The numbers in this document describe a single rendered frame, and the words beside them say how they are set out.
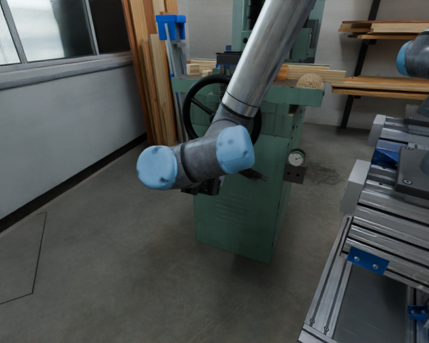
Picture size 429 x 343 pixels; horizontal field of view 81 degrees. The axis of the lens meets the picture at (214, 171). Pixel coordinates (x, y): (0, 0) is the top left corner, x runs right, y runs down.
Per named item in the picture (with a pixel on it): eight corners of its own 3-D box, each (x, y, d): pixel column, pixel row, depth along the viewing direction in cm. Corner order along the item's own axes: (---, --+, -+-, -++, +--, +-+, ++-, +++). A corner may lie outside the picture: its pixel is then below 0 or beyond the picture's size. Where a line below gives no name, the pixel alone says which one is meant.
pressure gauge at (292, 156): (285, 169, 96) (288, 150, 92) (287, 165, 99) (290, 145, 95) (302, 172, 94) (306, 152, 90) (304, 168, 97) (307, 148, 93)
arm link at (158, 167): (180, 184, 39) (135, 195, 42) (206, 184, 49) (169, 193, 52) (170, 136, 40) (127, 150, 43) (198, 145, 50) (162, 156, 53)
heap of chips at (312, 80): (294, 86, 88) (296, 75, 86) (299, 80, 99) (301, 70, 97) (321, 88, 85) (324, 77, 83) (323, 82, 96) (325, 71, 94)
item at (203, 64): (191, 71, 119) (190, 60, 117) (193, 71, 121) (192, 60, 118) (326, 81, 98) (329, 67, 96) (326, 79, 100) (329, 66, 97)
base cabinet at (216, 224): (193, 240, 147) (187, 123, 112) (229, 190, 193) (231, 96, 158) (269, 265, 131) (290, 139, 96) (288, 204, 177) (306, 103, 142)
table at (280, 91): (159, 96, 101) (156, 81, 98) (194, 84, 125) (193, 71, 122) (319, 114, 79) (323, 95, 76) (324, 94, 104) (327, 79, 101)
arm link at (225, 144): (245, 110, 46) (192, 128, 50) (240, 132, 36) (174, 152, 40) (258, 148, 49) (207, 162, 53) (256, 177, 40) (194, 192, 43)
